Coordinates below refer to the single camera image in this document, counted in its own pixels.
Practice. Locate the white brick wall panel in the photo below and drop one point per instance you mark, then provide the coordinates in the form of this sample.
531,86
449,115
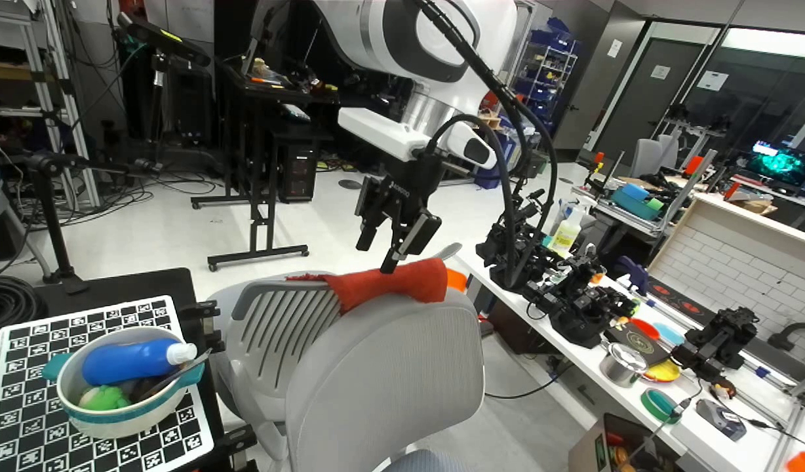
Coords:
733,263

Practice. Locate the black mechanical device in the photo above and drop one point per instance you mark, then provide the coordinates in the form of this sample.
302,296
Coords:
725,337

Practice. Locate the black computer tower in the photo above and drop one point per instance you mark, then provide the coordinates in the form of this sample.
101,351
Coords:
298,170

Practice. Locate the small orange object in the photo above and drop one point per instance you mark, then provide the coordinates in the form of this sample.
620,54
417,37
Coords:
456,281

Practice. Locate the white teal-rimmed bowl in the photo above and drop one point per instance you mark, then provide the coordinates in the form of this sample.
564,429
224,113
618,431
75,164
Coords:
114,423

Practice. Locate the blue bin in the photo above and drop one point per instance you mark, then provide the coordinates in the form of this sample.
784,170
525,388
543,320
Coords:
489,180

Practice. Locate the black white calibration board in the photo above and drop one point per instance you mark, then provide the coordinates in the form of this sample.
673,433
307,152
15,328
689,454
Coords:
25,421

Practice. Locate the grey door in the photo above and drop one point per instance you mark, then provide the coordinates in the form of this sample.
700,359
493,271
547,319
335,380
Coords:
633,105

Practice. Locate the grey spoon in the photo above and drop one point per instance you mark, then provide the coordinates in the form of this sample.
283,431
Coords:
186,367

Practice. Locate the dark grey flat gadget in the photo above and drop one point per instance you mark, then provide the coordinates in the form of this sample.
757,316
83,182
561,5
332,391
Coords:
719,421

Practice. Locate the steel cup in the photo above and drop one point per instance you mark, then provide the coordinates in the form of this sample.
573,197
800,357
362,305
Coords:
624,366

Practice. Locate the yellow-green bottle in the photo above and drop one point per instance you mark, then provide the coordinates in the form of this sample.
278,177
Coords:
564,236

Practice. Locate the orange towel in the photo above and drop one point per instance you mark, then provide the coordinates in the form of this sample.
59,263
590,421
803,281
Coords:
392,283

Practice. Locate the black desk frame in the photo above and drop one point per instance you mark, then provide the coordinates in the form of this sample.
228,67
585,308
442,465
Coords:
257,256

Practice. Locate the teal box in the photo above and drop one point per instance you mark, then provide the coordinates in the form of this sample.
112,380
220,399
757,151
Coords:
635,201

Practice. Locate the grey office chair fabric back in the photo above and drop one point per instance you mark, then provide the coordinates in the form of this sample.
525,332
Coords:
384,383

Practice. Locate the black robot gripper device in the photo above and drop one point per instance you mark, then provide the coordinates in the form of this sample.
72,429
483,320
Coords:
585,316

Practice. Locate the storage shelf with blue bins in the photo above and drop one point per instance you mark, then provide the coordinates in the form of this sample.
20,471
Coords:
548,43

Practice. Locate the black clamp mount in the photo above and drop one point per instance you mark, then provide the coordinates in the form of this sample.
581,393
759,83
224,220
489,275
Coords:
200,319

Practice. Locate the black base table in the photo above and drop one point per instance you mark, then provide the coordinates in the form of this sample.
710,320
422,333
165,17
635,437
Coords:
114,290

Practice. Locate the long white work table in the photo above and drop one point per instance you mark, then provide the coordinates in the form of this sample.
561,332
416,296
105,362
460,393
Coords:
742,454

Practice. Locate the light blue disc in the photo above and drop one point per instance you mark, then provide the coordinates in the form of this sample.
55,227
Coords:
673,337

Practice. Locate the yellow dish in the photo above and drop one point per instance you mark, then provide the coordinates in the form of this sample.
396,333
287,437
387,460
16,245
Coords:
664,372

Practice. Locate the black tripod stand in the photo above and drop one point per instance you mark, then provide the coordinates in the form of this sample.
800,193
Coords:
51,218

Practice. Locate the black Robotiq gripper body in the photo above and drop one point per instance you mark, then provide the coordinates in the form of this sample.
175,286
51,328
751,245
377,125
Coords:
401,210

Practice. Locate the white metal shelf rack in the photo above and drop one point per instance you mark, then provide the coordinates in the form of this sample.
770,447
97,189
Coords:
8,111

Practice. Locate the cardboard box of toys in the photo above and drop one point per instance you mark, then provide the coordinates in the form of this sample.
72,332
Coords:
624,448

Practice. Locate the monitor with teal screen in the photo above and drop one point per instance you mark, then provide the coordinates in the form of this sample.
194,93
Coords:
779,160

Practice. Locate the black camera rig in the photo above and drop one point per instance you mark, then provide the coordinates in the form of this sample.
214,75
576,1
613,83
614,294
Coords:
510,253

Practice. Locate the red disc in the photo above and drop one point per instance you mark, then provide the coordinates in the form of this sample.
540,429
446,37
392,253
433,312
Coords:
645,328

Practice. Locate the blue bottle white cap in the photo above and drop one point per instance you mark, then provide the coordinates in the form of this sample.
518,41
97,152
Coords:
127,359

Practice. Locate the green ball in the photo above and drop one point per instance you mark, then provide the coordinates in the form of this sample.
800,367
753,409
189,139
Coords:
103,399

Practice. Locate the orange cup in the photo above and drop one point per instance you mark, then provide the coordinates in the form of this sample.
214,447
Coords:
803,463

